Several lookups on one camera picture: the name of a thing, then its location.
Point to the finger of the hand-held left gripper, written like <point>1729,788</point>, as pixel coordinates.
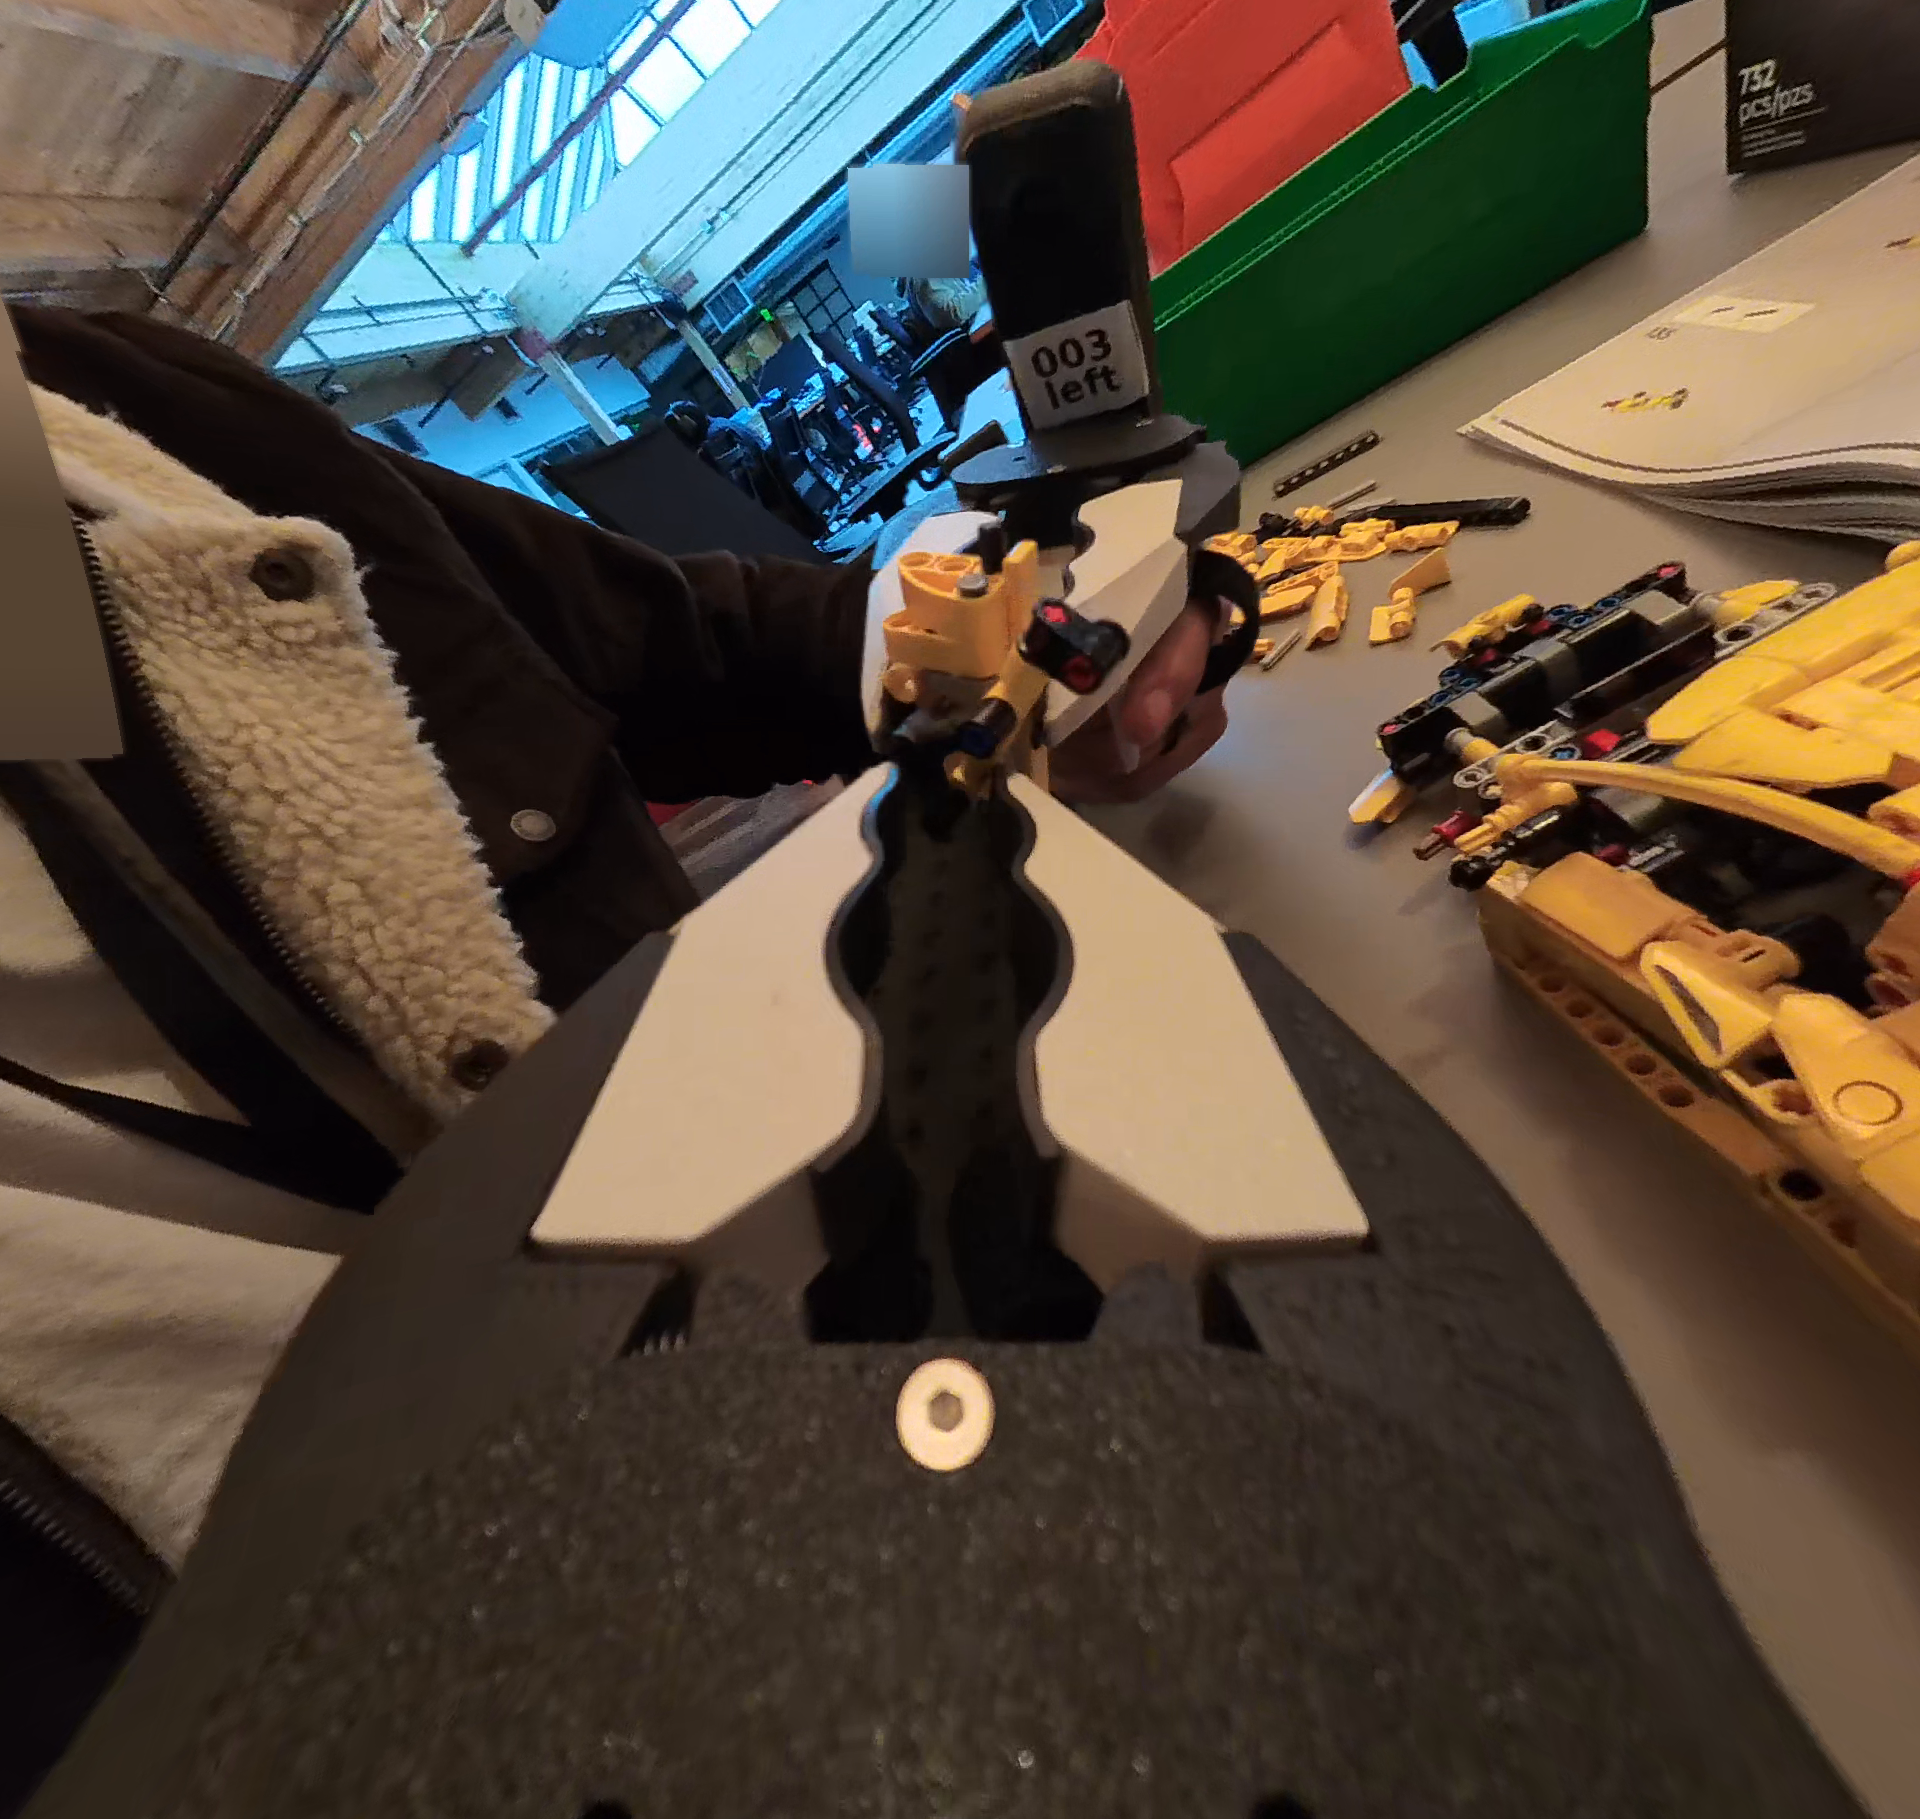
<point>1134,590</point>
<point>896,635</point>

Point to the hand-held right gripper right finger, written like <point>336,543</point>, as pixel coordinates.
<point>1188,1101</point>

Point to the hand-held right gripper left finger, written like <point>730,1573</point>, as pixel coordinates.
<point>708,1101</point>

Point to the yellow brick wing piece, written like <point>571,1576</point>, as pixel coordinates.
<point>961,650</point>

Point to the grey desk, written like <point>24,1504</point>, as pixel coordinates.
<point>1412,1101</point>

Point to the person's left hand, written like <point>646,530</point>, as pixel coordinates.
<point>1155,726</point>

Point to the pile of yellow brick pieces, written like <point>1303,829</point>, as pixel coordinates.
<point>1321,574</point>

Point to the small black perforated beam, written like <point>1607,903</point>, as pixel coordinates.
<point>1321,461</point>

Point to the black office chair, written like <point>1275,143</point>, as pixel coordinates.
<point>691,493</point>

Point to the orange plastic carry case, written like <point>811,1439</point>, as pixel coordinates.
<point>1245,51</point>

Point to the long black brick beam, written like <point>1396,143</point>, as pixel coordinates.
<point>1412,514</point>

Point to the green plastic bin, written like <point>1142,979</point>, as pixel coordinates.
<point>1412,199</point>

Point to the yellow toy brick car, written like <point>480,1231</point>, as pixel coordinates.
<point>1712,859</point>

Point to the open instruction booklet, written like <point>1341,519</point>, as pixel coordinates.
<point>1741,379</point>

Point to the toy car set box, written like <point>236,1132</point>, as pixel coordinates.
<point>1816,34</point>

